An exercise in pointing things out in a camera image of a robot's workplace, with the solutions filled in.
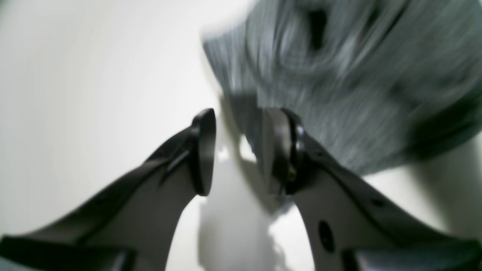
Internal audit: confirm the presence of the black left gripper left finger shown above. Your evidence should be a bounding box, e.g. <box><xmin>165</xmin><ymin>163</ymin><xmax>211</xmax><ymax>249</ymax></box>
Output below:
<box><xmin>1</xmin><ymin>108</ymin><xmax>217</xmax><ymax>271</ymax></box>

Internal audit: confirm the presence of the grey long-sleeve T-shirt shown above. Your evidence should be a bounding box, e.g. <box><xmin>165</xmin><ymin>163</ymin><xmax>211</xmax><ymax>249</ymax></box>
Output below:
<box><xmin>203</xmin><ymin>0</ymin><xmax>482</xmax><ymax>176</ymax></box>

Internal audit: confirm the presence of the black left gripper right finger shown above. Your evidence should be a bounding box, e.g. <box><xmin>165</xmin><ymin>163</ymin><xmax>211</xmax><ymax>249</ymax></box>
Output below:
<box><xmin>263</xmin><ymin>108</ymin><xmax>481</xmax><ymax>271</ymax></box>

